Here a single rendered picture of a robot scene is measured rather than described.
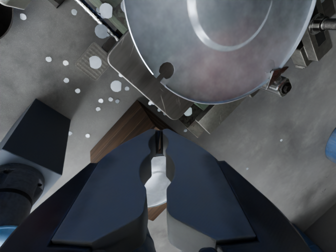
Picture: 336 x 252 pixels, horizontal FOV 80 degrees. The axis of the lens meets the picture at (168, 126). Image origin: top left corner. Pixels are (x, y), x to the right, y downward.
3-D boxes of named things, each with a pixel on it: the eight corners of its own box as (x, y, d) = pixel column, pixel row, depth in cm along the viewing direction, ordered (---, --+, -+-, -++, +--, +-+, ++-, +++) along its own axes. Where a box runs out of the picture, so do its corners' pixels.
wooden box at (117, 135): (138, 178, 134) (153, 221, 105) (89, 151, 114) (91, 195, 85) (179, 135, 131) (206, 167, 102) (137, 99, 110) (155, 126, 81)
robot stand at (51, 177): (48, 145, 105) (27, 213, 67) (11, 126, 95) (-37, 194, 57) (71, 119, 103) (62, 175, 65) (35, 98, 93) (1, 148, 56)
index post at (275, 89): (248, 86, 43) (285, 100, 35) (242, 76, 42) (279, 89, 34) (257, 76, 43) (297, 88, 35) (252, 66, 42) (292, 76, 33)
